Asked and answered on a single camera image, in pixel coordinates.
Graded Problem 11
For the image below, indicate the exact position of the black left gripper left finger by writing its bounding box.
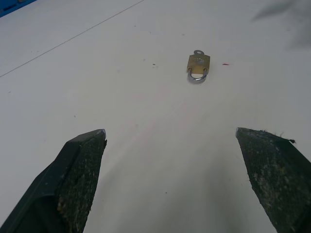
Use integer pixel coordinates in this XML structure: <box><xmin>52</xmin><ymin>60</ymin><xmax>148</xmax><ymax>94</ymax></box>
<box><xmin>0</xmin><ymin>129</ymin><xmax>107</xmax><ymax>233</ymax></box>

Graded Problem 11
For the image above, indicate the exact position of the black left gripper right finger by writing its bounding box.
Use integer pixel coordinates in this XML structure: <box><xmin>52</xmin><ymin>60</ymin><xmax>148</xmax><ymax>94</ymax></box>
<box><xmin>235</xmin><ymin>127</ymin><xmax>311</xmax><ymax>233</ymax></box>

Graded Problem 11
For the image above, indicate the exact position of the brass padlock with steel shackle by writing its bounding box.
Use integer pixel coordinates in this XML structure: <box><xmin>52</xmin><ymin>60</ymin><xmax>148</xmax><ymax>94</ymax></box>
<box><xmin>186</xmin><ymin>53</ymin><xmax>210</xmax><ymax>85</ymax></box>

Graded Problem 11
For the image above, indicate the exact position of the blue object at table edge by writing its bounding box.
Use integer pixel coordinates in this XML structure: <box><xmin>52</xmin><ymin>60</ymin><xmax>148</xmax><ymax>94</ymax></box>
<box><xmin>0</xmin><ymin>0</ymin><xmax>37</xmax><ymax>18</ymax></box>

